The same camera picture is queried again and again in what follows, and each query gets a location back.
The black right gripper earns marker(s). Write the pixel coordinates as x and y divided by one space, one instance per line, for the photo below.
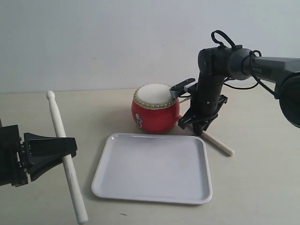
203 105

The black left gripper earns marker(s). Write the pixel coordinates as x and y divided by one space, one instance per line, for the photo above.
36 155

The pinkish wooden drumstick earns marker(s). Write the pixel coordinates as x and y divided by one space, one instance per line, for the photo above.
208 137

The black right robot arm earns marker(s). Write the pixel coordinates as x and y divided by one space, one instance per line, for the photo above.
279 76

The small red drum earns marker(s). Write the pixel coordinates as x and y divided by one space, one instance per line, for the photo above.
153 108

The white plastic tray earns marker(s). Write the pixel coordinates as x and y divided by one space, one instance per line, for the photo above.
154 168

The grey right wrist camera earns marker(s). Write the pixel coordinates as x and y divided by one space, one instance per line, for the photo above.
179 89

